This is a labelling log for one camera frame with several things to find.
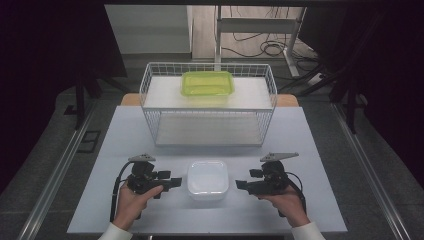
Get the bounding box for green lidded container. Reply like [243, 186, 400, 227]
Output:
[180, 70, 236, 98]

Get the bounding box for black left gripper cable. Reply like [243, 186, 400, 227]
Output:
[109, 161, 135, 223]

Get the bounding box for white wire rack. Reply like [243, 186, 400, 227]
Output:
[139, 62, 278, 148]

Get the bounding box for wooden table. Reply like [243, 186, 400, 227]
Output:
[119, 92, 300, 108]

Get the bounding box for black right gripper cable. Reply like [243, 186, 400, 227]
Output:
[283, 171, 308, 218]

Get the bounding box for white cabinet panel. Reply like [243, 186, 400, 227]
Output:
[104, 4, 194, 55]

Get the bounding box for black floor cables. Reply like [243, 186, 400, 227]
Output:
[221, 5, 319, 64]

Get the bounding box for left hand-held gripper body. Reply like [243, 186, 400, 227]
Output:
[125, 153, 165, 196]

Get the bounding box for person's right hand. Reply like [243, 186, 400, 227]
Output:
[257, 183, 312, 228]

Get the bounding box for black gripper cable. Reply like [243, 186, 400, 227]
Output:
[109, 161, 135, 223]
[283, 171, 308, 218]

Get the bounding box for black stand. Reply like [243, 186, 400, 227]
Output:
[328, 74, 368, 135]
[73, 71, 129, 132]

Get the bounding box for white desk frame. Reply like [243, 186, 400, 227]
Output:
[214, 4, 307, 78]

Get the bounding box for metal floor rail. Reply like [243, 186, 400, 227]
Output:
[17, 99, 98, 240]
[331, 102, 412, 240]

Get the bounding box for person's left hand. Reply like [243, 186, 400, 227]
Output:
[112, 182, 165, 232]

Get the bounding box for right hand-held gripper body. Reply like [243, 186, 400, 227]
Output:
[249, 152, 300, 197]

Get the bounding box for white translucent lidded container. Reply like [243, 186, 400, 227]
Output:
[186, 160, 230, 201]

